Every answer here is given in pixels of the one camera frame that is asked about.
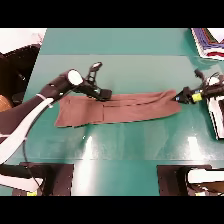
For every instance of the brown shirt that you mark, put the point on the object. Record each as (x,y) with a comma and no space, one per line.
(133,108)

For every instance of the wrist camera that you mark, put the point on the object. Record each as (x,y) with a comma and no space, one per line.
(198,73)
(94,68)

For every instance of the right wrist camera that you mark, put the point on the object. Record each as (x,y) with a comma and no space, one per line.
(198,73)

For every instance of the heap of clothes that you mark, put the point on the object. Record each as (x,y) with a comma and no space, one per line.
(210,43)

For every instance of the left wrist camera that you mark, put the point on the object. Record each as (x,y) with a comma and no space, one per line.
(94,68)

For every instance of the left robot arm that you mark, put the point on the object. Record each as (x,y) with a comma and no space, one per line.
(60,84)

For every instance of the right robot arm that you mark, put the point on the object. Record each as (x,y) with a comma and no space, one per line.
(215,90)

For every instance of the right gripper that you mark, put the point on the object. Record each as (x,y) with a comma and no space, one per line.
(186,95)

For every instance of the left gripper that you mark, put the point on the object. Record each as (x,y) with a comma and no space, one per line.
(101,94)

